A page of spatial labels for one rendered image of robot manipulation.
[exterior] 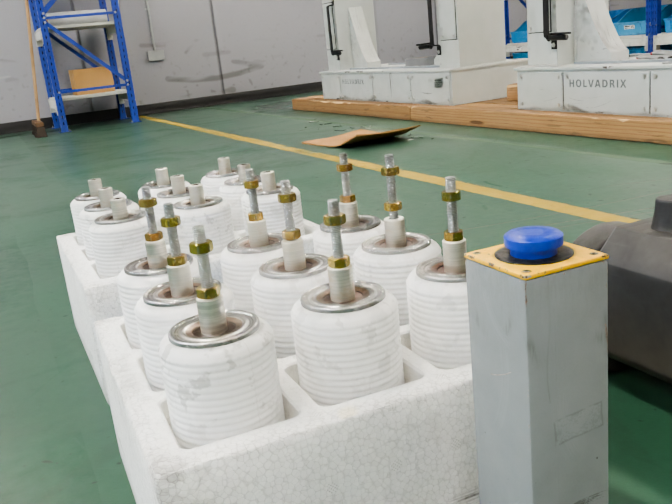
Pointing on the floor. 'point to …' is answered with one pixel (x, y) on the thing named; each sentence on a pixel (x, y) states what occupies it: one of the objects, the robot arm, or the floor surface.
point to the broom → (34, 83)
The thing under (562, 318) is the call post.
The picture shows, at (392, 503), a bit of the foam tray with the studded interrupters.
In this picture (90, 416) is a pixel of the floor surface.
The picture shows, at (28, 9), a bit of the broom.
